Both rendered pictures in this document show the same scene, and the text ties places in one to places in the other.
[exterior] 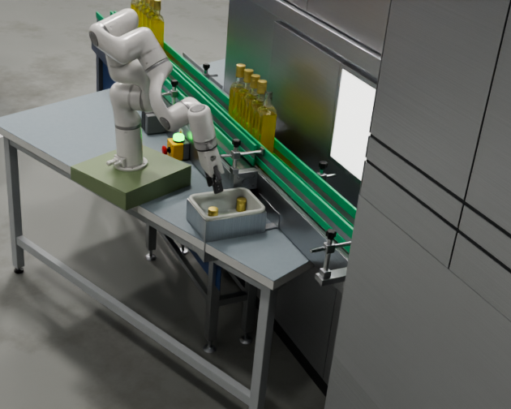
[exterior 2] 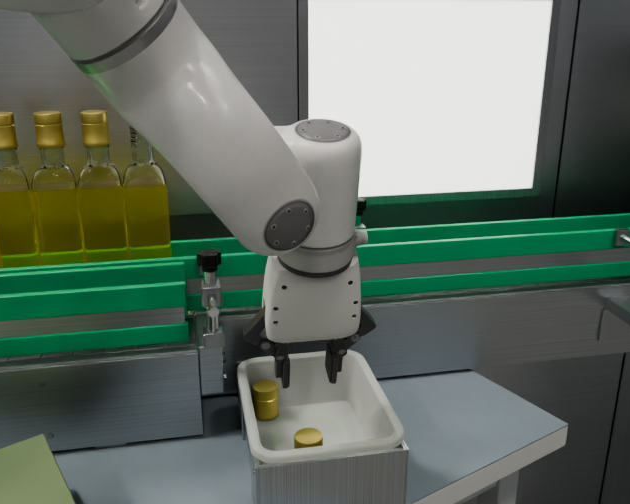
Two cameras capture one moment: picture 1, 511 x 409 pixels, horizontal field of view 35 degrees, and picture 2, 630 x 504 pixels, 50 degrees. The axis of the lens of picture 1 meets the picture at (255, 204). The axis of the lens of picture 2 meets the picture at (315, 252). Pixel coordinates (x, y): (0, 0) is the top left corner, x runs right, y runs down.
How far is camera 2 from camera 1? 2.44 m
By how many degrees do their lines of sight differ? 67
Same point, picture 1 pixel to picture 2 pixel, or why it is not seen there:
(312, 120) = not seen: hidden behind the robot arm
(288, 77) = (81, 106)
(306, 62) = not seen: hidden behind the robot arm
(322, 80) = (237, 55)
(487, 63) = not seen: outside the picture
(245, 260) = (490, 450)
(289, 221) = (389, 342)
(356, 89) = (366, 25)
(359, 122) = (392, 88)
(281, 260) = (480, 401)
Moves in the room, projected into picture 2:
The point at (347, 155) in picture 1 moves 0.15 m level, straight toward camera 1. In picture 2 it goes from (366, 169) to (456, 178)
